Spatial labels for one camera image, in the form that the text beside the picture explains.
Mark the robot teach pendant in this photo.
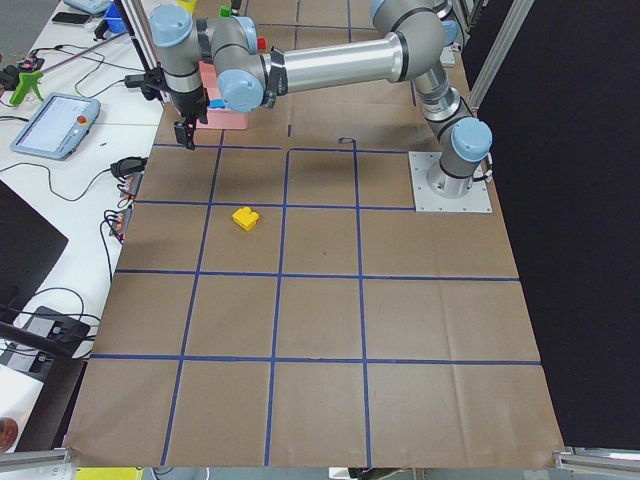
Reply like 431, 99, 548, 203
10, 93, 101, 160

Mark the pink plastic box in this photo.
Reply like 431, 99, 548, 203
195, 60, 251, 131

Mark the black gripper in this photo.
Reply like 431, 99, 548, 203
172, 87, 209, 150

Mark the yellow toy block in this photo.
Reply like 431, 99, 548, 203
232, 206, 260, 231

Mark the reach grabber tool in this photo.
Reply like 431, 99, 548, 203
9, 34, 132, 106

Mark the green toy block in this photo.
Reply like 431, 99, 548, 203
219, 5, 232, 17

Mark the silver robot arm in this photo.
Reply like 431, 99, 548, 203
150, 1, 493, 199

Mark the blue toy block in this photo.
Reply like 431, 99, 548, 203
208, 99, 226, 109

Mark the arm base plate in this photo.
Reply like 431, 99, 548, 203
408, 151, 493, 214

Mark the aluminium frame post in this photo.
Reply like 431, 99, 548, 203
114, 0, 158, 71

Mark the blue storage bin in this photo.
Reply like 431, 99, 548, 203
94, 2, 127, 39

